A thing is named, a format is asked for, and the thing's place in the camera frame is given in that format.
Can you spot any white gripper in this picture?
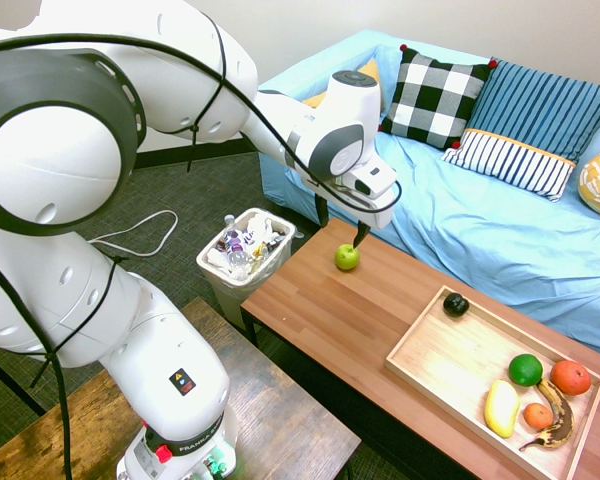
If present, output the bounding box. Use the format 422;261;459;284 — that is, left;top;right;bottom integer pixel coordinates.
307;153;399;250

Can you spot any green apple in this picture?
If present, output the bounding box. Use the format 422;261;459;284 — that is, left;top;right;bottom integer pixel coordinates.
334;243;361;272

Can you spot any light wooden tray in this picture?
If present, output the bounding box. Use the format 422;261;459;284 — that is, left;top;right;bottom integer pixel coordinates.
383;284;600;480

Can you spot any reddish wooden coffee table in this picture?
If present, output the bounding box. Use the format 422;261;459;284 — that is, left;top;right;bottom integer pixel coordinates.
239;217;600;480

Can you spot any purple labelled plastic bottle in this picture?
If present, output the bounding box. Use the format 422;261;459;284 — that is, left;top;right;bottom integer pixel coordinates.
223;214;252;267

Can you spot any light blue covered sofa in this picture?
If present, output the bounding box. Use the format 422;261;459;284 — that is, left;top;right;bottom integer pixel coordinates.
257;27;600;361

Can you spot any black avocado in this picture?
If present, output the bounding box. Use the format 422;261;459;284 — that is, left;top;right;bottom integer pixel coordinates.
442;292;470;319

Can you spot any white plastic trash bin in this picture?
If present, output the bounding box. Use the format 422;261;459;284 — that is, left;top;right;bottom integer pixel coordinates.
195;207;298;331

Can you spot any plain mustard pillow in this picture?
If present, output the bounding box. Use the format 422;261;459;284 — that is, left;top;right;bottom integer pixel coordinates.
301;58;384;111

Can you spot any black white checked pillow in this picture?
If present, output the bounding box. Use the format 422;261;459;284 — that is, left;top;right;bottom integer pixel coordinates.
379;43;499;151

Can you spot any rustic dark wood table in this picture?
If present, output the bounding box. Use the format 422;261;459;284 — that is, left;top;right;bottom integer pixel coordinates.
0;297;362;480

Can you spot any blue striped pillow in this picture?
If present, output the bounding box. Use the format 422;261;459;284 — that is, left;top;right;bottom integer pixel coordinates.
440;58;600;203

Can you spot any green lime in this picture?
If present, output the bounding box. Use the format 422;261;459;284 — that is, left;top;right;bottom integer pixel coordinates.
508;353;544;387

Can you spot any yellow mango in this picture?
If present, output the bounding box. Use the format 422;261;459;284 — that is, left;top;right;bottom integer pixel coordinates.
483;379;522;440

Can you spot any small orange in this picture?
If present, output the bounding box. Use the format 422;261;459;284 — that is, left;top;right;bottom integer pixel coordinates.
522;402;555;431

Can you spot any red orange round fruit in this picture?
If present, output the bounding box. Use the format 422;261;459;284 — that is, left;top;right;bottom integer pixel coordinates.
549;359;593;397

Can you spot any overripe spotted banana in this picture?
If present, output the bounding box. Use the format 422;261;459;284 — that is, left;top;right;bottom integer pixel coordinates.
518;378;575;453

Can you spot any white floor cable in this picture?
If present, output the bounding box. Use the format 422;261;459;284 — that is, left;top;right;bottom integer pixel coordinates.
87;209;180;259

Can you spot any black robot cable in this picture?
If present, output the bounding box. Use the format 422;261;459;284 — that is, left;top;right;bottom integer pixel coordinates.
0;32;404;480

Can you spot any black camera stand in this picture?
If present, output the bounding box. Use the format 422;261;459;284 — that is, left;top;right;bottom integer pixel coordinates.
0;345;47;417

